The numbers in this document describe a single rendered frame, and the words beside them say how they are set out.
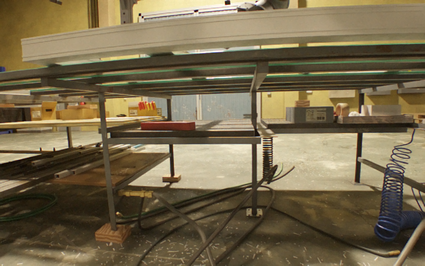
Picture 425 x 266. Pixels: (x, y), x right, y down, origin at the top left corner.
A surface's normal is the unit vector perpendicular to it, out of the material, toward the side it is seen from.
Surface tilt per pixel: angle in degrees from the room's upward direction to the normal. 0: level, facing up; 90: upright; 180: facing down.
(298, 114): 90
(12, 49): 90
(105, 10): 90
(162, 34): 90
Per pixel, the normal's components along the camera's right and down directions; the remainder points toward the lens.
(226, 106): -0.15, 0.11
